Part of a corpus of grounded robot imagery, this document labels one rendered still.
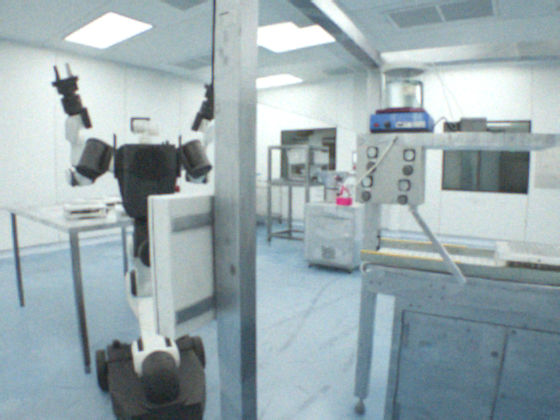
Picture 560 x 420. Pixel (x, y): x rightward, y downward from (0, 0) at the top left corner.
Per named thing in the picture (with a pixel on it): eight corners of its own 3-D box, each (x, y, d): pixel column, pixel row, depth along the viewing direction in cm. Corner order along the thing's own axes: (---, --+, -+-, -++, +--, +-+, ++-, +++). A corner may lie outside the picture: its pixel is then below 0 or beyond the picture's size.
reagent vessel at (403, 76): (377, 109, 122) (377, 56, 120) (387, 115, 135) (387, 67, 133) (421, 107, 115) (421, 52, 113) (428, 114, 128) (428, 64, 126)
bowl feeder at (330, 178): (313, 202, 435) (313, 171, 431) (326, 200, 465) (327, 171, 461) (350, 205, 408) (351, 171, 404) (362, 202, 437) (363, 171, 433)
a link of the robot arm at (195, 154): (211, 173, 170) (211, 160, 158) (193, 180, 168) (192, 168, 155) (201, 152, 173) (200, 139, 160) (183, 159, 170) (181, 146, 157)
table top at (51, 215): (6, 211, 268) (6, 206, 268) (124, 202, 354) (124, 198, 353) (68, 234, 175) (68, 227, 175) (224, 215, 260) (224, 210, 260)
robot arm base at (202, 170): (212, 175, 168) (214, 164, 158) (186, 184, 163) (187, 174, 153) (199, 148, 171) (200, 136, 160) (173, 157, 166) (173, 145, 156)
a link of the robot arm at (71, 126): (76, 111, 153) (76, 138, 160) (63, 117, 145) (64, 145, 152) (88, 115, 153) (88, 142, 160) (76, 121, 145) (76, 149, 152)
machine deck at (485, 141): (355, 145, 120) (355, 133, 120) (383, 151, 153) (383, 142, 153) (562, 147, 90) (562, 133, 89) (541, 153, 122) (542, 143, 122)
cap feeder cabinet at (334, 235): (303, 266, 432) (304, 203, 424) (325, 257, 479) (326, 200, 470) (351, 275, 397) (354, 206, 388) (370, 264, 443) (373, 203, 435)
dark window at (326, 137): (280, 182, 785) (280, 130, 772) (280, 182, 786) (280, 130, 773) (335, 184, 710) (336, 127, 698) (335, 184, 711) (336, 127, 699)
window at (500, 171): (441, 190, 596) (443, 121, 584) (441, 190, 597) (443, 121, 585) (528, 194, 518) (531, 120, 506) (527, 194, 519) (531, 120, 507)
